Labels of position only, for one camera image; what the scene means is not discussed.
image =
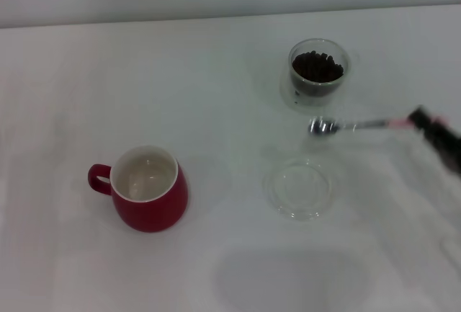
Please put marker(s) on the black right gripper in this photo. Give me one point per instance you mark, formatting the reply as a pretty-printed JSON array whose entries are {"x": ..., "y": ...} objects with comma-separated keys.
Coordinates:
[{"x": 444, "y": 146}]

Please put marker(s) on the red ceramic mug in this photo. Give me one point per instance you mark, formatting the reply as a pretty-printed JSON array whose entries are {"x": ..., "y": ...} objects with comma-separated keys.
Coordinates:
[{"x": 151, "y": 214}]

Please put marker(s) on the clear glass cup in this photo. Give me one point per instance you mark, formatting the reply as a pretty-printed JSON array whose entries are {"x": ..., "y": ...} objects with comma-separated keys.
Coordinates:
[{"x": 333, "y": 88}]

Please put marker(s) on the coffee beans heap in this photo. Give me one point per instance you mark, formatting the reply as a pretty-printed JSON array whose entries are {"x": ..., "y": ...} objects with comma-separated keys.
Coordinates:
[{"x": 317, "y": 67}]

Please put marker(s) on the empty clear glass saucer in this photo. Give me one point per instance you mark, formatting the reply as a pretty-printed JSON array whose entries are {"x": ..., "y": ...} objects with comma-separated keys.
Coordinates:
[{"x": 306, "y": 207}]

